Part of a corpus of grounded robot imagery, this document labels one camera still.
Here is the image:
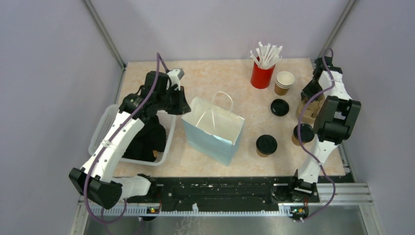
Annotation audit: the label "red ribbed straw cup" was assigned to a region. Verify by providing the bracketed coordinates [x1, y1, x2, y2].
[251, 63, 275, 89]

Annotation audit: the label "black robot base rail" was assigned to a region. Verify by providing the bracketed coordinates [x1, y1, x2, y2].
[95, 175, 354, 215]

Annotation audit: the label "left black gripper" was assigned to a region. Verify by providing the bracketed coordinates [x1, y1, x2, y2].
[156, 85, 191, 115]

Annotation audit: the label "black cloth in basket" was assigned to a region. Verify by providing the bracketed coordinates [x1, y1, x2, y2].
[123, 116, 166, 162]

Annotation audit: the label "stacked brown paper cups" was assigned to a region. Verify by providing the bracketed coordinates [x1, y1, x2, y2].
[274, 71, 295, 95]

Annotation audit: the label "white wrapped straws bundle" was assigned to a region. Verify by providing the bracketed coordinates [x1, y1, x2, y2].
[250, 42, 283, 70]

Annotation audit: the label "black plastic cup lid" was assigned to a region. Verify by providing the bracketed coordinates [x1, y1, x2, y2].
[293, 123, 315, 143]

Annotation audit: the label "cardboard cup carrier tray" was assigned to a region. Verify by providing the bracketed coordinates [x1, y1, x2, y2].
[296, 94, 325, 125]

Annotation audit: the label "light blue paper bag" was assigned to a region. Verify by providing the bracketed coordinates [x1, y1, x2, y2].
[182, 91, 245, 166]

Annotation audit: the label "clear plastic basket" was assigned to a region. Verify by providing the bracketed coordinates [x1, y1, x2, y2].
[88, 104, 177, 166]

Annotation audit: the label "stack of black lids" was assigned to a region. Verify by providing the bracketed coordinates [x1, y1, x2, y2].
[270, 99, 290, 117]

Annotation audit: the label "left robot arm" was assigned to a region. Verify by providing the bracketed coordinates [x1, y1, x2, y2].
[69, 68, 191, 209]

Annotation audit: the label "brown paper coffee cup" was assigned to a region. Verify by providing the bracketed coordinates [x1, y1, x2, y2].
[291, 135, 300, 146]

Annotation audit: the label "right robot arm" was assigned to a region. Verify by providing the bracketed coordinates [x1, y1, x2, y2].
[287, 56, 361, 202]

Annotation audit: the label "white toothed cable rail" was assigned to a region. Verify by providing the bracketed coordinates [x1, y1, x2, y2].
[89, 203, 293, 217]

